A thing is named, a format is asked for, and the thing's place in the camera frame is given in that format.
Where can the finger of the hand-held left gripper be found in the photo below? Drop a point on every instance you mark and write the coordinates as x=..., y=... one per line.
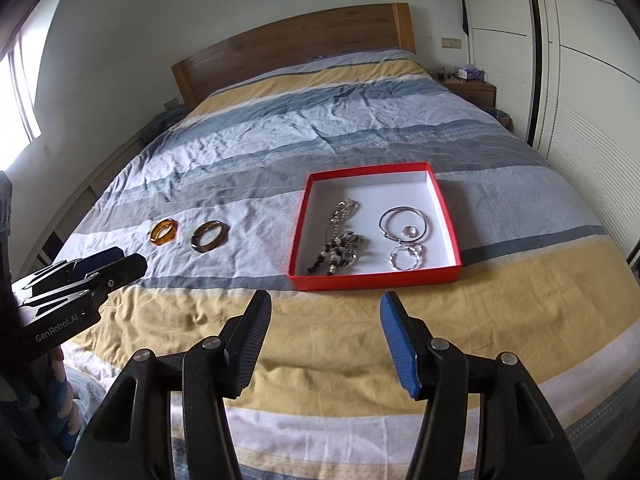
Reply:
x=102, y=257
x=122, y=270

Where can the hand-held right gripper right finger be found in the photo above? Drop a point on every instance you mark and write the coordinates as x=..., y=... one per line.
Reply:
x=400, y=345

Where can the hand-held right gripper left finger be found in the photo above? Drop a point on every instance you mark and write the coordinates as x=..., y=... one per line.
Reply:
x=255, y=332

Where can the red jewelry box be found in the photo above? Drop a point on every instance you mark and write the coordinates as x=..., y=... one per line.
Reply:
x=375, y=280

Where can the plain silver bangle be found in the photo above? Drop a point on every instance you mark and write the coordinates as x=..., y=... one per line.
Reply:
x=381, y=224

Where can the person's left hand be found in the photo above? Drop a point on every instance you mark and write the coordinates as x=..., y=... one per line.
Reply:
x=62, y=400

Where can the amber bangle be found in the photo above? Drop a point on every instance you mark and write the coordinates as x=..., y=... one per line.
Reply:
x=156, y=237

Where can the dark brown bangle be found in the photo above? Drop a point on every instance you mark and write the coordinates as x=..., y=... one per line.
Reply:
x=197, y=245

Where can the dark grey cloth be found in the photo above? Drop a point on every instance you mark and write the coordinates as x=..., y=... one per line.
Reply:
x=162, y=122

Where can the window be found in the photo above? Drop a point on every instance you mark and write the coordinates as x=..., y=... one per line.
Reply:
x=20, y=100

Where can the striped bedspread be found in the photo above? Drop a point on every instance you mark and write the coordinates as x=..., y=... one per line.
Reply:
x=350, y=110

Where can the wooden nightstand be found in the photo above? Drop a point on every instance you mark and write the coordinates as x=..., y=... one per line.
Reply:
x=475, y=92

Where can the purple tissue box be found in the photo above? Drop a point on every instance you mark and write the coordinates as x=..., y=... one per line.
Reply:
x=471, y=73

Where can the wooden headboard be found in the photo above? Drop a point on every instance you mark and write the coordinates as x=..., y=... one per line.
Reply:
x=300, y=35

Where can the white wardrobe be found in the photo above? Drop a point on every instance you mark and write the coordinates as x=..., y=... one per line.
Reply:
x=575, y=85

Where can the wall socket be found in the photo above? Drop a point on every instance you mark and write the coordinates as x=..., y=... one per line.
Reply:
x=451, y=42
x=171, y=103

